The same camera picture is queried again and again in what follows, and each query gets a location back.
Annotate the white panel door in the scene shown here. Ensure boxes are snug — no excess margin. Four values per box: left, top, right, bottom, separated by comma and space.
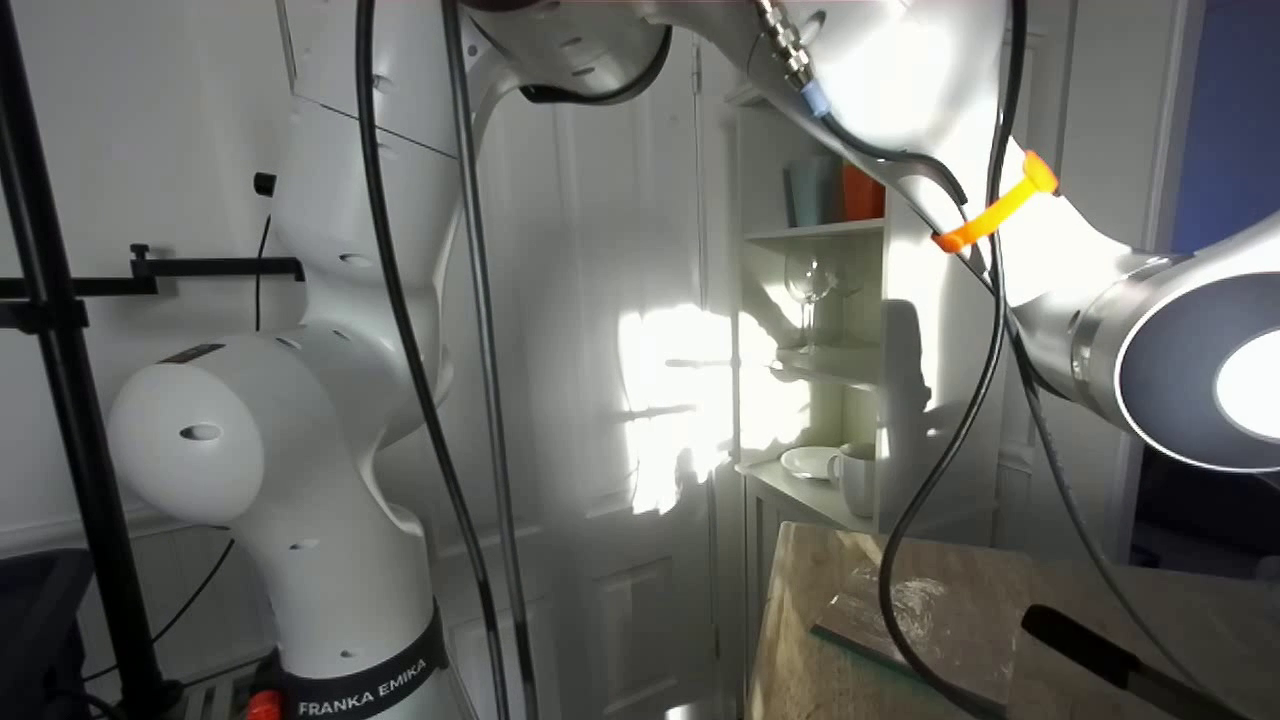
275, 0, 739, 720

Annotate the white corner shelf cabinet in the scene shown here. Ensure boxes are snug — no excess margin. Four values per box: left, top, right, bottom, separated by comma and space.
724, 10, 1060, 544

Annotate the tall wine glass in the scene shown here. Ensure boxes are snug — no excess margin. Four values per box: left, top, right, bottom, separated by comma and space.
780, 257, 845, 351

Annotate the white plate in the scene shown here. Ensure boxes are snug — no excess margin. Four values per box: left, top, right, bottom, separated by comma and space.
775, 443, 845, 484

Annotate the teal cup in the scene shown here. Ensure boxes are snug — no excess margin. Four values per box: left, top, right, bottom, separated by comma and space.
783, 151, 840, 233

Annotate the orange cup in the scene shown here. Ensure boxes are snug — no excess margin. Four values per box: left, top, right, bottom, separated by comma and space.
836, 165, 889, 224

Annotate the dark sofa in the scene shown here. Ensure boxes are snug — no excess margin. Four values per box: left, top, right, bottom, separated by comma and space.
1127, 443, 1280, 581

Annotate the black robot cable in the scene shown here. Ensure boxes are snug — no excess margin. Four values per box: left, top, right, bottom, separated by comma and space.
346, 0, 540, 720

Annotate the orange cable tie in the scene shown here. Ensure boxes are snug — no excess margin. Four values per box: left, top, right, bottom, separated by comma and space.
932, 147, 1064, 260

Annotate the black camera stand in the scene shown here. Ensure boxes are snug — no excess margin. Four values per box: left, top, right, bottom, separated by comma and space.
0, 0, 309, 720

